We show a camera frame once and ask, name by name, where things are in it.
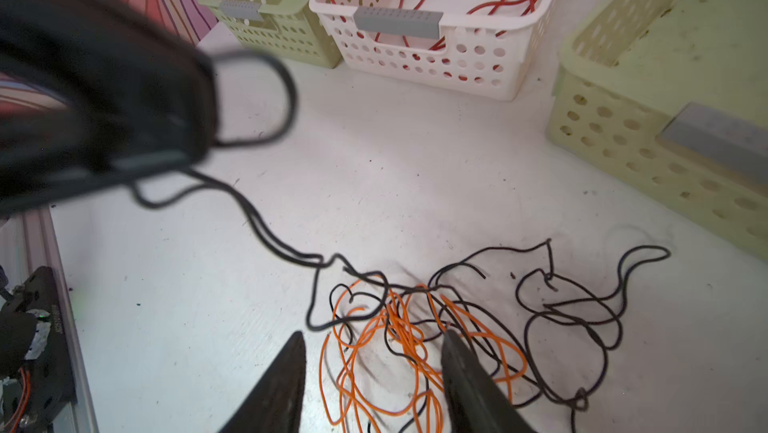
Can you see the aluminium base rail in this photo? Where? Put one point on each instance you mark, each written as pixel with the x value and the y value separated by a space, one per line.
pixel 44 386

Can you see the right green perforated plastic basket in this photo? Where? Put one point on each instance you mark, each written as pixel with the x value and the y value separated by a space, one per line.
pixel 670 97

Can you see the green perforated plastic basket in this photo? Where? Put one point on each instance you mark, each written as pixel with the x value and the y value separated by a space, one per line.
pixel 670 97
pixel 285 28

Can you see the left green perforated plastic basket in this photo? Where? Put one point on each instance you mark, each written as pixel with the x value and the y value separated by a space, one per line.
pixel 285 28

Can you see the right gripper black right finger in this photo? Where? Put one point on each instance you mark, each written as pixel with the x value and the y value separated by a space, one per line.
pixel 474 402

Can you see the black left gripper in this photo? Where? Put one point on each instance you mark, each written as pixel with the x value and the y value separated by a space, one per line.
pixel 132 101

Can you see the white perforated plastic basket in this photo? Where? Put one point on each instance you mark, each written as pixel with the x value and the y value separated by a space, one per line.
pixel 478 47

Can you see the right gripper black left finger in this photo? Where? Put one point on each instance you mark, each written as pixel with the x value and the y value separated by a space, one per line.
pixel 275 402

